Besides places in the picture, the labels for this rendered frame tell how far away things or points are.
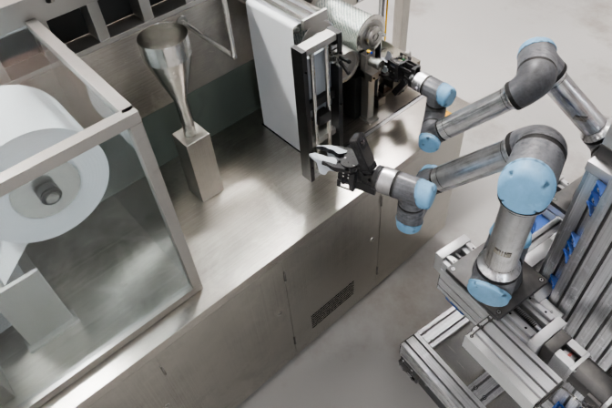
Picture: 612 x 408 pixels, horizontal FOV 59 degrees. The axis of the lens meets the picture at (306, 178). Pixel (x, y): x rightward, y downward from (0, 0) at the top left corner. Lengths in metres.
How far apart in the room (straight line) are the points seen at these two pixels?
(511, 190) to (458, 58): 2.95
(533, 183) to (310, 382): 1.55
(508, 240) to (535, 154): 0.25
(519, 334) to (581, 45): 3.03
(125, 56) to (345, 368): 1.59
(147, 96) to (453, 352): 1.54
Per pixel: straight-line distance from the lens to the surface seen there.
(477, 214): 3.06
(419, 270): 2.79
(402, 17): 3.01
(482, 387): 2.30
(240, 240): 1.78
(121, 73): 1.82
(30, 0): 1.65
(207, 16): 1.91
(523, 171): 1.23
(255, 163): 2.01
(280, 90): 1.92
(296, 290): 2.03
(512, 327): 1.82
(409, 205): 1.46
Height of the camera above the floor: 2.30
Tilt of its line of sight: 47 degrees down
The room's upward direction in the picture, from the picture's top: 5 degrees counter-clockwise
